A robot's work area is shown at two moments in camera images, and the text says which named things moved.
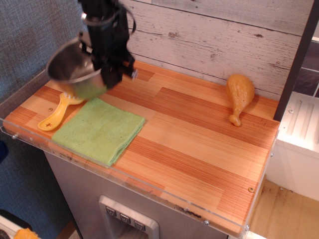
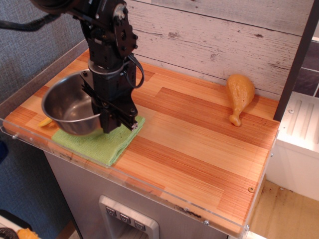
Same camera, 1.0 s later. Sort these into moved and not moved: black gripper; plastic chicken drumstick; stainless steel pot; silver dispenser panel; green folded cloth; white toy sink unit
Moved: black gripper; stainless steel pot
Not moved: plastic chicken drumstick; silver dispenser panel; white toy sink unit; green folded cloth
